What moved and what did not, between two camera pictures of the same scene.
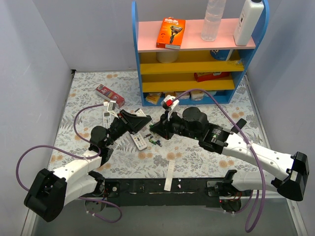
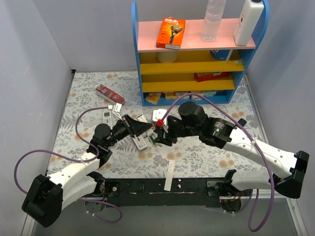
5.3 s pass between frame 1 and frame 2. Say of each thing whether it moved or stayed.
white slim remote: moved
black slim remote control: stayed
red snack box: stayed
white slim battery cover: stayed
